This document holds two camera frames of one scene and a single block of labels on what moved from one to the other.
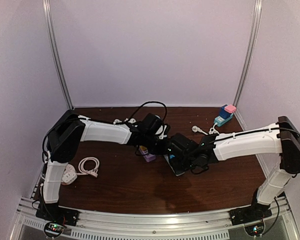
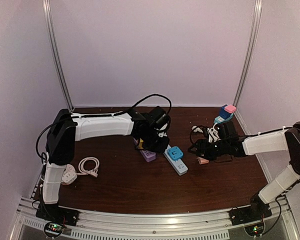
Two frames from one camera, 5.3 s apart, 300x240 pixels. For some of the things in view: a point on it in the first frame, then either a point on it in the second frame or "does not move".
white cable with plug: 212,130 does not move
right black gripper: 173,160 -> 200,143
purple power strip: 149,157 does not move
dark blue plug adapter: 223,113 does not move
